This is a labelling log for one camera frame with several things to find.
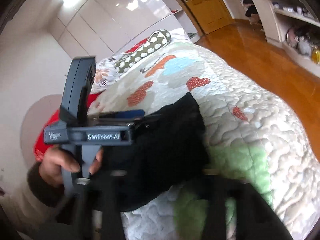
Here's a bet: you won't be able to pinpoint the black pants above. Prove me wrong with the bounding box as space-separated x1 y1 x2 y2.
100 93 209 212

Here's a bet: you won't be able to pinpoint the green white spotted bolster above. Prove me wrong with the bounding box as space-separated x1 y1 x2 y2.
114 29 171 75

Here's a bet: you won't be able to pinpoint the left forearm dark cuff sleeve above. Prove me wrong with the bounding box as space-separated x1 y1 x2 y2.
1 163 65 236

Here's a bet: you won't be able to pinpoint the wooden door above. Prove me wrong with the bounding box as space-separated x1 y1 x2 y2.
182 0 233 34

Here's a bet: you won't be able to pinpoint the white tv shelf unit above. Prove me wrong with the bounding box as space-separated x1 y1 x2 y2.
252 0 319 77

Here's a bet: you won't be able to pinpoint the white floral pillow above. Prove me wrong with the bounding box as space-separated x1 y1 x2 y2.
90 53 124 94

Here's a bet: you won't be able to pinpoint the heart pattern quilted bedspread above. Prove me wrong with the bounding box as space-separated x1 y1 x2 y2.
88 42 319 239

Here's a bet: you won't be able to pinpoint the round beige headboard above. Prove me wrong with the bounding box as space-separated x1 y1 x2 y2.
20 94 62 169

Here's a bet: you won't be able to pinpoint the yellow bottle on shelf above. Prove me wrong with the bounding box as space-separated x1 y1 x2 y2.
311 47 320 64

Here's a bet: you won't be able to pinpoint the glossy white wardrobe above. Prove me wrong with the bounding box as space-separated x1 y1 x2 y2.
49 0 182 61

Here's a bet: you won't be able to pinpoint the red long pillow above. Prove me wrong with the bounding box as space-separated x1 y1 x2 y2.
34 93 101 163

